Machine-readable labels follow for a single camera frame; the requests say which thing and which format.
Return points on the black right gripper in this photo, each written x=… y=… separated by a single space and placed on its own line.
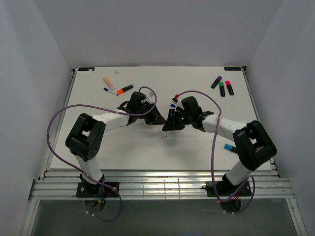
x=171 y=124

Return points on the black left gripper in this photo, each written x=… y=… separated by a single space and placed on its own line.
x=157 y=118

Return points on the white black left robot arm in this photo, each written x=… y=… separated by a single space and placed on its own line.
x=85 y=137

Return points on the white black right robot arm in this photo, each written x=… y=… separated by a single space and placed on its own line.
x=253 y=145

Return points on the orange cap black highlighter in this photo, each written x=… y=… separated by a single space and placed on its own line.
x=127 y=88

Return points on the purple cap black highlighter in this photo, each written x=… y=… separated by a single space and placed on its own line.
x=216 y=82

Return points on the light blue cap black highlighter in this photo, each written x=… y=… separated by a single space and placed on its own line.
x=230 y=148

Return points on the green cap black highlighter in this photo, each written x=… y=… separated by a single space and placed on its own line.
x=222 y=89

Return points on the small blue cap white marker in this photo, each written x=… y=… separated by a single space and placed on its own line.
x=107 y=90

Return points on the pink cap black highlighter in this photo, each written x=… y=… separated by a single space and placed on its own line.
x=229 y=87

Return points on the peach pastel highlighter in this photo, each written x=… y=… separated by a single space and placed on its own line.
x=109 y=84

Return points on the right blue corner label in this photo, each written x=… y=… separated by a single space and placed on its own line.
x=233 y=68

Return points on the blue corner label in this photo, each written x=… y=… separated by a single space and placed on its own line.
x=233 y=68
x=88 y=69

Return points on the left blue corner label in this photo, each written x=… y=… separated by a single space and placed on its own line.
x=88 y=69

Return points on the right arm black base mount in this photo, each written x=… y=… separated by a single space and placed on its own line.
x=224 y=191

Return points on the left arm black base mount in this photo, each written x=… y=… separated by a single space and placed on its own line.
x=91 y=189

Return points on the aluminium frame rail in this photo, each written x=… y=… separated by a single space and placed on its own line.
x=62 y=185

